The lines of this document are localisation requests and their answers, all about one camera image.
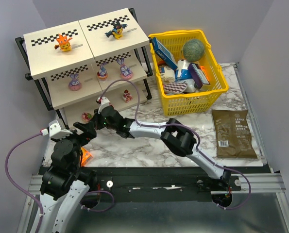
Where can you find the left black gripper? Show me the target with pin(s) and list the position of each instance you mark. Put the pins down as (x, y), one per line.
(68, 137)

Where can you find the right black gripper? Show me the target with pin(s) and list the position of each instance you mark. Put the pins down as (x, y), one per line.
(92, 122)

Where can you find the pink bear strawberry toy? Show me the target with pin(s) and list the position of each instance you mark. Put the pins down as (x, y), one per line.
(87, 116)

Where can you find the red pink bear toy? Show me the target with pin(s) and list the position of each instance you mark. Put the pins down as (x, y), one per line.
(127, 96)

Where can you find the purple bunny orange cup toy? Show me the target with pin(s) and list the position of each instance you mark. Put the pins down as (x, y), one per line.
(102, 73)

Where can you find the purple creature pink donut toy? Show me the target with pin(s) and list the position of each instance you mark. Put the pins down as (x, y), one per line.
(74, 84)

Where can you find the purple bunny donut toy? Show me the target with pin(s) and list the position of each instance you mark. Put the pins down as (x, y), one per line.
(125, 72)

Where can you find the black yellow bat toy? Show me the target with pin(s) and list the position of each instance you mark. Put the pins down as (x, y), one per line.
(117, 30)

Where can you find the orange dragon toy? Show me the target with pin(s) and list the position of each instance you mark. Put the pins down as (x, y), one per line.
(63, 43)

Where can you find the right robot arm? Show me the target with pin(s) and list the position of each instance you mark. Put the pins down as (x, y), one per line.
(179, 139)

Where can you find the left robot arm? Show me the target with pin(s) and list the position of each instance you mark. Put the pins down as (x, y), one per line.
(66, 182)

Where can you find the beige three-tier shelf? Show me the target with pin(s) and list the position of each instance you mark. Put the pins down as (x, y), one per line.
(50, 69)

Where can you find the orange Scrub Daddy box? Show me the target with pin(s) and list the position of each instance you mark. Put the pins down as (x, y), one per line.
(86, 157)

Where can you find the striped pink grey sponge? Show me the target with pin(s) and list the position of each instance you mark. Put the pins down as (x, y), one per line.
(175, 88)

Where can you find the cream paper roll pack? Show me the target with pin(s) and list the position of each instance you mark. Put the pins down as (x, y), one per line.
(167, 75)

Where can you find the blue Harry's box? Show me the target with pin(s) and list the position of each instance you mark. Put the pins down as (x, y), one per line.
(162, 52)

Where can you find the blue white pouch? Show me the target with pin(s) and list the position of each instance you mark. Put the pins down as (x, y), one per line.
(182, 72)

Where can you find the dark purple box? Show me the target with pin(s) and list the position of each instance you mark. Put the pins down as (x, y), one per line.
(201, 80)

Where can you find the green textured ball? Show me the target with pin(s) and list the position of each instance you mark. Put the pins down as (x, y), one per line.
(193, 50)

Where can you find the brown coffee bag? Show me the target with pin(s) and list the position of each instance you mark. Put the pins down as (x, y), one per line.
(233, 136)

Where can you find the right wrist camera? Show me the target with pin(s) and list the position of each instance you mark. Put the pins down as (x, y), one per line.
(103, 103)

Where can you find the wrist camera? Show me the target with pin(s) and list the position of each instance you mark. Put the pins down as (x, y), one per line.
(57, 129)
(103, 103)

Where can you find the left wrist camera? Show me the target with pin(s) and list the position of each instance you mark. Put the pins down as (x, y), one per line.
(57, 129)

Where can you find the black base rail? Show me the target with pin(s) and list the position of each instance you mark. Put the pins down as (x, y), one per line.
(161, 184)

